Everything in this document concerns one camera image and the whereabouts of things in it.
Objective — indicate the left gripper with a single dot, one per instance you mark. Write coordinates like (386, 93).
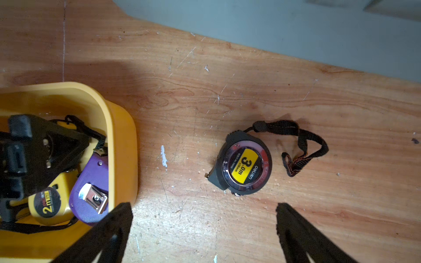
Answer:
(33, 153)

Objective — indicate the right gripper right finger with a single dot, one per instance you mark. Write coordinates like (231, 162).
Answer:
(301, 242)

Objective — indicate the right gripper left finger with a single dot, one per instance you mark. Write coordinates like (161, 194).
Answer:
(106, 242)

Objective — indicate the purple tape measure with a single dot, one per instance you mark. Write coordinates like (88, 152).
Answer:
(90, 195)

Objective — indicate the small yellow 2m tape measure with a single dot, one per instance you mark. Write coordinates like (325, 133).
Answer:
(51, 206)

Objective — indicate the yellow plastic storage box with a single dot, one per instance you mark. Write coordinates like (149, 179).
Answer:
(56, 100)

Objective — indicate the round black tape measure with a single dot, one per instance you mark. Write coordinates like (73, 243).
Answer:
(244, 163)

